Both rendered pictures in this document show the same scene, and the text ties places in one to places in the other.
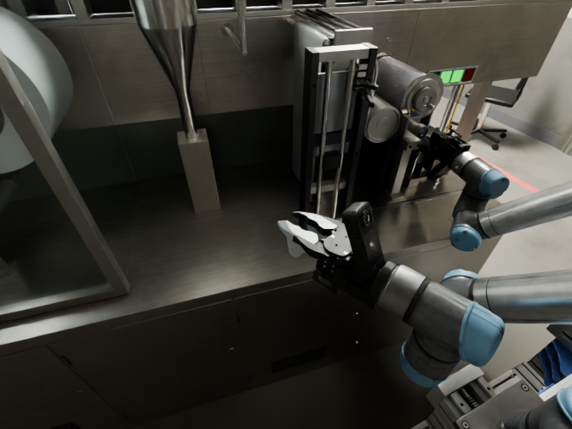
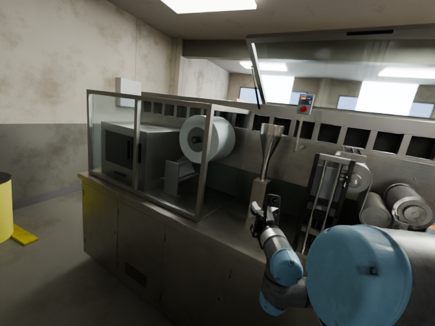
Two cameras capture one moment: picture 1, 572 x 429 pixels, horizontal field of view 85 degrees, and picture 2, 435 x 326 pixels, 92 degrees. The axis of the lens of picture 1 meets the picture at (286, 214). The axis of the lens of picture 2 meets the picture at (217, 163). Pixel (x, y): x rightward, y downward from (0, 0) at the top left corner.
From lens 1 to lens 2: 0.51 m
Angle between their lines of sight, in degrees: 48
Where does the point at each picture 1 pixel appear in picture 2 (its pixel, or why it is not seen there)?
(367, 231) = (272, 206)
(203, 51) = (289, 152)
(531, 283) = not seen: hidden behind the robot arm
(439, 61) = not seen: outside the picture
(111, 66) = (250, 147)
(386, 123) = (378, 218)
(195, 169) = (256, 194)
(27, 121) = (206, 142)
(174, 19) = (271, 132)
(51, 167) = (204, 158)
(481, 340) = (279, 259)
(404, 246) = not seen: hidden behind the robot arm
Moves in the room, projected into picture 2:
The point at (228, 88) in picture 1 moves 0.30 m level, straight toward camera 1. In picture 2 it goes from (294, 171) to (279, 179)
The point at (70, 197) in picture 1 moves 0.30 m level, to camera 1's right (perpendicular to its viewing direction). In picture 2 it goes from (203, 170) to (243, 188)
